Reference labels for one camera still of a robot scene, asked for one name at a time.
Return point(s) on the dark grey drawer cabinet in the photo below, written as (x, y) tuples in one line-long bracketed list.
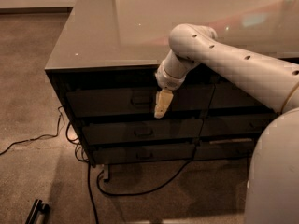
[(90, 55)]

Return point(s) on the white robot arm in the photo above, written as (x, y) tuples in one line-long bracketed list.
[(273, 185)]

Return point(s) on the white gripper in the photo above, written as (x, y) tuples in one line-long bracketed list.
[(166, 81)]

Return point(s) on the black metal floor object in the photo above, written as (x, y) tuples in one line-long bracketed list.
[(39, 213)]

